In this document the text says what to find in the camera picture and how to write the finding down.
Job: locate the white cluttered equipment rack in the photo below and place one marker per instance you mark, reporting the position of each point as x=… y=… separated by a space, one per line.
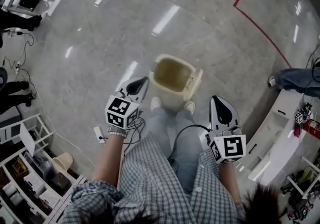
x=300 y=193

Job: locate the person's white shoe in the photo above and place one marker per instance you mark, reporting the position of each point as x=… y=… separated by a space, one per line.
x=156 y=103
x=190 y=106

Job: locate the beige wicker basket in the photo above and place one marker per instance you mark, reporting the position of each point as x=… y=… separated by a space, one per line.
x=62 y=163

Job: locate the white perforated storage basket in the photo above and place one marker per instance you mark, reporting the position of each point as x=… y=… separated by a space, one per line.
x=33 y=183
x=50 y=198

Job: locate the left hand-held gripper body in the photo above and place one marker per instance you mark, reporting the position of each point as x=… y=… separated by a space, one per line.
x=119 y=112

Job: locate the person's left white shoe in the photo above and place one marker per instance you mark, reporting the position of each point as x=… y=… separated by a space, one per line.
x=156 y=103

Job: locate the white power strip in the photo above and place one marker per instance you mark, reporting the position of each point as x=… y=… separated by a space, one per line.
x=17 y=67

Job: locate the grey plaid shirt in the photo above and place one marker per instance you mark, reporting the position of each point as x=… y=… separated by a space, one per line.
x=150 y=188

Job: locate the person's right forearm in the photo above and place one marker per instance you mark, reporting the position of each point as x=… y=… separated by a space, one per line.
x=228 y=180

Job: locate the white power adapter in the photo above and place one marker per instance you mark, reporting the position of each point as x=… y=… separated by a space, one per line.
x=98 y=133

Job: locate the spare hand-held gripper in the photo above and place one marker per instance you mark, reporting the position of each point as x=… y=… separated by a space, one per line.
x=300 y=117

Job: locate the person's right white shoe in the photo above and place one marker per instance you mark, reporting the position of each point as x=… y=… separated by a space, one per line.
x=190 y=106

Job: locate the person's left forearm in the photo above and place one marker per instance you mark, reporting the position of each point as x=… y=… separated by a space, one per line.
x=108 y=160

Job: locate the red fire extinguisher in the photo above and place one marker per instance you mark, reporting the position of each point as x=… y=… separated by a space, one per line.
x=311 y=128

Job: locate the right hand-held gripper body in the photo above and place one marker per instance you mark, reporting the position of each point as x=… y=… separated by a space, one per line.
x=231 y=147

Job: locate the beige trash bin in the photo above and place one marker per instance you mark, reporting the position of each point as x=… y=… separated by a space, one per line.
x=180 y=93

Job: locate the light blue jeans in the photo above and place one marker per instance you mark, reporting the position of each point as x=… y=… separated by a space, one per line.
x=185 y=148

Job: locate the red floor tape line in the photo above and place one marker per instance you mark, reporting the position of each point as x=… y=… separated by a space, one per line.
x=265 y=34

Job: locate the white storage shelf rack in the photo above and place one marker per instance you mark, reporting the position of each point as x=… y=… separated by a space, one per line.
x=15 y=155

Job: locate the white curved table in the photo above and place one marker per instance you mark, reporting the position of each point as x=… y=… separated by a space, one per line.
x=277 y=138

